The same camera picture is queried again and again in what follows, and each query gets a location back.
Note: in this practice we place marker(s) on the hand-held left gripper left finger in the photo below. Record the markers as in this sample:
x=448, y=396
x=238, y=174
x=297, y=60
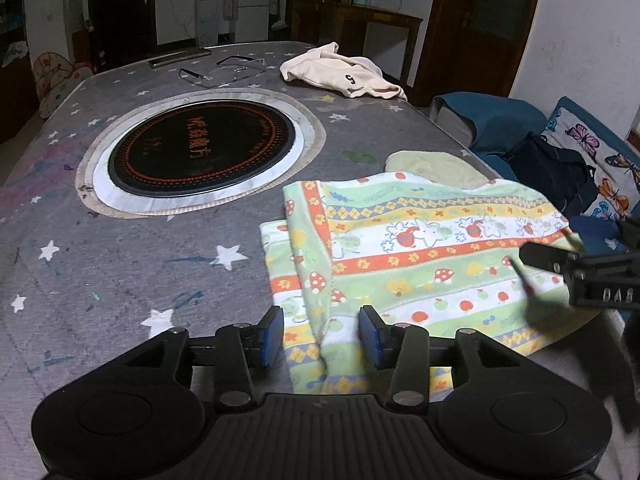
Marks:
x=270, y=335

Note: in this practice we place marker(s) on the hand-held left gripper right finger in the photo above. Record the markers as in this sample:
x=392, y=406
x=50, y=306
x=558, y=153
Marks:
x=372, y=335

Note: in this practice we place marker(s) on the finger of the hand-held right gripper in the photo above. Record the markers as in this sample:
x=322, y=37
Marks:
x=545, y=256

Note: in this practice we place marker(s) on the colourful printed child's garment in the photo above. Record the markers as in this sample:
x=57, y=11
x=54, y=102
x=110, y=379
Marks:
x=425, y=240

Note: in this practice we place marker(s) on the dark bag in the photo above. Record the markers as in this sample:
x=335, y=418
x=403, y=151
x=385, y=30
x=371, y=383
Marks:
x=545, y=170

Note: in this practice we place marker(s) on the butterfly-print cushion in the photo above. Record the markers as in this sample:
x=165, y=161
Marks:
x=615, y=160

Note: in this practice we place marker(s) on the grey star-print tablecloth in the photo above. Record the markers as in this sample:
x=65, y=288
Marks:
x=150, y=260

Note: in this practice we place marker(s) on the blue sofa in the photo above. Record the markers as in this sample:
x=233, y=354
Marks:
x=495, y=115

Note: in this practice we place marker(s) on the round black induction cooktop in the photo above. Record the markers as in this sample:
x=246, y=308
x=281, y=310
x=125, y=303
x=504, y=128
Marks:
x=200, y=150

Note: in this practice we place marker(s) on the brown wooden glazed door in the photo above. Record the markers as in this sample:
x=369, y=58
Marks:
x=450, y=60

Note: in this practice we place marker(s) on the cream garment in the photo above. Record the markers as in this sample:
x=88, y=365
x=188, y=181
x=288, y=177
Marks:
x=330, y=72

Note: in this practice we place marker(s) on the clear eyeglasses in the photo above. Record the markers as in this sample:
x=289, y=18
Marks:
x=194, y=76

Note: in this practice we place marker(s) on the wooden side desk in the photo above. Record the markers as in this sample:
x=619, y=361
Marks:
x=380, y=17

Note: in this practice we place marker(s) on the flat dark bar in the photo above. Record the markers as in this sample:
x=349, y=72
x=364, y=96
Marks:
x=177, y=58

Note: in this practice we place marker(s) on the white water dispenser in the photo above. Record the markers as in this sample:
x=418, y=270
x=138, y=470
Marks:
x=206, y=20

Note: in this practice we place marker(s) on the white refrigerator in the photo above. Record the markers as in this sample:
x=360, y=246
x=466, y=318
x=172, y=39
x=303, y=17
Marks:
x=252, y=10

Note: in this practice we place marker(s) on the pink printed folding seat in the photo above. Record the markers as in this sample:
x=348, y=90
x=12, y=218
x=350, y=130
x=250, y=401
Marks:
x=55, y=75

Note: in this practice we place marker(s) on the dark entrance door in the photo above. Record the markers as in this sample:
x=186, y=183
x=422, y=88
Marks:
x=120, y=10

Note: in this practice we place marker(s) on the white cloth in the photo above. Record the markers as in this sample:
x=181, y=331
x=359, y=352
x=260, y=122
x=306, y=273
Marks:
x=12, y=52

